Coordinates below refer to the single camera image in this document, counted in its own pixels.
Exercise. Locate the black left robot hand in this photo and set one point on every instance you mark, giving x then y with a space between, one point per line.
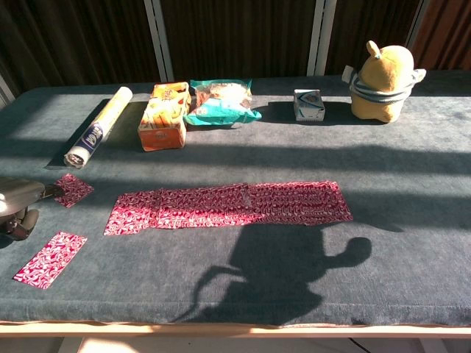
18 193

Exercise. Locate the plastic wrap roll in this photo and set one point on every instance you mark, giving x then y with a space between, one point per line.
99 125

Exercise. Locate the grey blue velvet tablecloth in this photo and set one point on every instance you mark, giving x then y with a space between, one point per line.
147 276

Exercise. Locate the orange snack box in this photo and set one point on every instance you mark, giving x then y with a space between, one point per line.
162 121

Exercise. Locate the dark brown curtain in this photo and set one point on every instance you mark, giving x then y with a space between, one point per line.
368 22
73 40
239 36

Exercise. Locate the teal snack bag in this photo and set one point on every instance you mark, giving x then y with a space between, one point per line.
221 106

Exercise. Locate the wooden table edge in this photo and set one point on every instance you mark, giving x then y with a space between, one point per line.
235 331

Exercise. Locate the red patterned packet strip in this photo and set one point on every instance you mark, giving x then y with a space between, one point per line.
294 206

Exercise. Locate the small white blue box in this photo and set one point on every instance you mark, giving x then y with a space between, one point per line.
309 106

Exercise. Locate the yellow plush toy with scarf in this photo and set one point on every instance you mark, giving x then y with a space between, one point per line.
382 73

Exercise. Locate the reddish brown curtain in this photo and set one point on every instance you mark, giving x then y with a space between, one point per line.
445 33

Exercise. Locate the white window frame post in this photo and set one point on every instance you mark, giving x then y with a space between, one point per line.
319 36
159 40
417 18
5 92

